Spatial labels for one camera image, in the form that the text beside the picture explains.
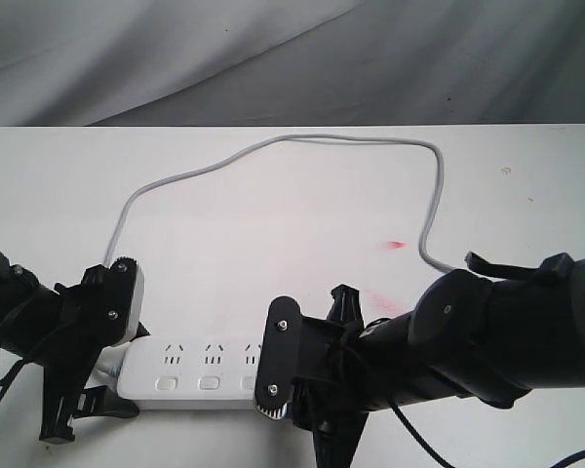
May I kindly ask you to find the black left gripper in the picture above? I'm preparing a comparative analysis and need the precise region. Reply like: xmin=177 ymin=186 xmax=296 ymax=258
xmin=39 ymin=264 xmax=150 ymax=442

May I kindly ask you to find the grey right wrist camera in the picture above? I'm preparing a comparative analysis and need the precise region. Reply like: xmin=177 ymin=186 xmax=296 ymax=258
xmin=253 ymin=296 xmax=302 ymax=421

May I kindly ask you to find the grey power cord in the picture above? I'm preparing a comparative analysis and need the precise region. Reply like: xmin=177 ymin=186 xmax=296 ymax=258
xmin=101 ymin=135 xmax=464 ymax=274

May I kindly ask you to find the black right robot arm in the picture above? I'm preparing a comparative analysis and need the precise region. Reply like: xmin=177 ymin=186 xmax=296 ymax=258
xmin=292 ymin=253 xmax=585 ymax=467

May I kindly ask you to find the grey backdrop cloth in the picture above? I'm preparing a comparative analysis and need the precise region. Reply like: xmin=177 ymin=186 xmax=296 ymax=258
xmin=0 ymin=1 xmax=585 ymax=127

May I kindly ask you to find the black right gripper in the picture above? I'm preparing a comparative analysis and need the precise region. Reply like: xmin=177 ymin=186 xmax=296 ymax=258
xmin=287 ymin=285 xmax=401 ymax=468

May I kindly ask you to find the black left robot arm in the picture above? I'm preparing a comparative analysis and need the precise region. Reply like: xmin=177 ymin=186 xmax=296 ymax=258
xmin=0 ymin=252 xmax=148 ymax=445

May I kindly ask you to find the white five-outlet power strip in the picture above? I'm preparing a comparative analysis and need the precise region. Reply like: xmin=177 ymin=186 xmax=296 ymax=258
xmin=96 ymin=335 xmax=261 ymax=410

